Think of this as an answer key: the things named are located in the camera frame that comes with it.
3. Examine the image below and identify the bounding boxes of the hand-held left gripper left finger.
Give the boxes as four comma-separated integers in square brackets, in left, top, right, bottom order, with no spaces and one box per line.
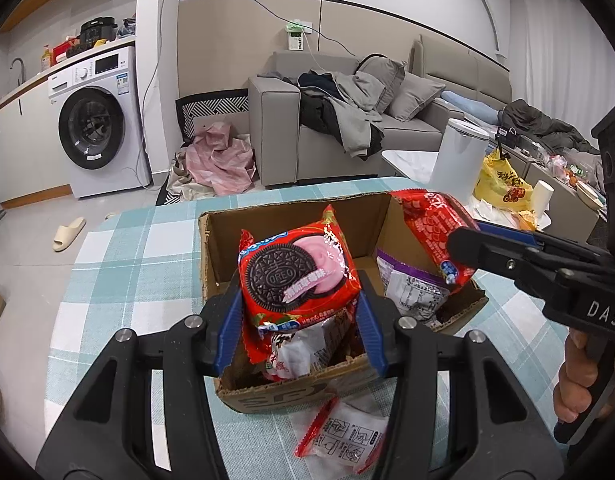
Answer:
[35,267,246,480]

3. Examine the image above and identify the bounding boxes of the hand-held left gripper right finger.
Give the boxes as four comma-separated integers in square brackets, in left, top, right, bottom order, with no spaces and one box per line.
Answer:
[356,270,568,480]

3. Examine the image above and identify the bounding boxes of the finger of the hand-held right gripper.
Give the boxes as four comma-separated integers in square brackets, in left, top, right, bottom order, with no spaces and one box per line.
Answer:
[447,227,573,306]
[475,220,613,266]

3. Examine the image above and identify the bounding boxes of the purple and white snack packet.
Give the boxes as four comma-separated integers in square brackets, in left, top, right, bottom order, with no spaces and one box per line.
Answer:
[376,247,471,321]

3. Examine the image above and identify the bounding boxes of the brown cardboard box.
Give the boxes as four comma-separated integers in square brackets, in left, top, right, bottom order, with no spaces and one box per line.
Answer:
[198,191,489,415]

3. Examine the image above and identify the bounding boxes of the white and red snack packet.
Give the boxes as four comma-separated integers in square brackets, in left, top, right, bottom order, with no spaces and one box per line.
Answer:
[260,305,358,381]

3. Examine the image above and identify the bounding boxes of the red cookie packet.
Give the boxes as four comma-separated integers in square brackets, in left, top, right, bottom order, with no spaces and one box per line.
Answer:
[238,204,362,361]

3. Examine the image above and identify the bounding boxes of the white red-edged snack packet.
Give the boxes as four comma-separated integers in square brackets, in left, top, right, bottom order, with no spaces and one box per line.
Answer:
[295,395,388,476]

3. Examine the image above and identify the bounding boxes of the person's right hand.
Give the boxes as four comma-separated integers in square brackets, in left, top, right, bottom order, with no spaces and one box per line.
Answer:
[552,330,601,423]

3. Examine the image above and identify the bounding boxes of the yellow plastic bag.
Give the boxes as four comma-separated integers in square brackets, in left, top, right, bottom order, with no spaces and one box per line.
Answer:
[475,150,534,211]

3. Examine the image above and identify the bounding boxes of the white paper cup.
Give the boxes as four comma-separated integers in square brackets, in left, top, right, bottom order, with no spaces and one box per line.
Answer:
[530,180,555,216]

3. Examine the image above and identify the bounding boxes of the white cylindrical bin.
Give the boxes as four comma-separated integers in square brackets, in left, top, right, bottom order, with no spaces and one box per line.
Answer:
[431,117,491,206]

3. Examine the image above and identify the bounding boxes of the beige bowl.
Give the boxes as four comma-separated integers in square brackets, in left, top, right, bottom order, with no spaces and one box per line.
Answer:
[575,180,605,211]

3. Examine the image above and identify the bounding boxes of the white side table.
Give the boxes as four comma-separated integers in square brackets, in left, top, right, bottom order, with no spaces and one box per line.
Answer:
[381,149,608,241]

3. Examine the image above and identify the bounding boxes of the dark green jacket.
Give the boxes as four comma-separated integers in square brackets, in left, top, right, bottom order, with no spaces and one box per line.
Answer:
[500,99,601,153]

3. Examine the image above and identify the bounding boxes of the light blue pillow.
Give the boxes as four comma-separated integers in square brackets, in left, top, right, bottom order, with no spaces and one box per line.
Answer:
[440,91,503,126]

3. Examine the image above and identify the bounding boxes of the pink cloth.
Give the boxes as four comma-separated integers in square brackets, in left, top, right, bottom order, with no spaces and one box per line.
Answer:
[185,121,258,197]

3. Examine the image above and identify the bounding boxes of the light grey cushion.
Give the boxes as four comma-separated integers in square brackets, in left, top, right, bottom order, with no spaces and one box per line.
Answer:
[387,71,445,122]

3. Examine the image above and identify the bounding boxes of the beige slipper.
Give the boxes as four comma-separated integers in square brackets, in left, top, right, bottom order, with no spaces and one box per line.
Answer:
[52,217,87,252]

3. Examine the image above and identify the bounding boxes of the grey jacket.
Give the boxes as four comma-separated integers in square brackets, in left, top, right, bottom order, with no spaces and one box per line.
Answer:
[332,70,388,161]

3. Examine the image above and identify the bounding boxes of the grey sofa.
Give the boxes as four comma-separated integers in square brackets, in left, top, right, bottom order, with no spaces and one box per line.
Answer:
[248,34,513,191]

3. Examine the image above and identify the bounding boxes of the white washing machine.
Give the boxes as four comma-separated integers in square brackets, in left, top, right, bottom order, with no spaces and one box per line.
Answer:
[48,46,153,200]

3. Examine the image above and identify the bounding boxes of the dark grey cushion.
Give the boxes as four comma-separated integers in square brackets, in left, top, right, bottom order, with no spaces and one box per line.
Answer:
[357,55,407,113]

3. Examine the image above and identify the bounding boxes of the white curtain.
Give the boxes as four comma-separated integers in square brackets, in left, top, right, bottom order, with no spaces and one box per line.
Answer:
[510,0,613,116]

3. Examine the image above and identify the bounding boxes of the black patterned basket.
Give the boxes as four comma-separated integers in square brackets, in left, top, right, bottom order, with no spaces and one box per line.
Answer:
[175,89,251,143]

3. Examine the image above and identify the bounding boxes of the dark clothes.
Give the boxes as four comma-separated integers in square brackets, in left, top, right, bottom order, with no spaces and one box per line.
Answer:
[298,71,338,136]

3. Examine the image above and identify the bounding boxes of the white lower cabinets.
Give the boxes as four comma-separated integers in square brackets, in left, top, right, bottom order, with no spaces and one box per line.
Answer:
[0,80,73,208]

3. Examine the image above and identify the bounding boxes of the red box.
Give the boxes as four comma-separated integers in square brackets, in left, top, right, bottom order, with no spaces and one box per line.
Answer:
[52,39,83,61]

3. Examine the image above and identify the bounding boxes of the black pressure cooker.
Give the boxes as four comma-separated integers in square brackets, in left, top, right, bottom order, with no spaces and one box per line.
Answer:
[79,17,117,47]

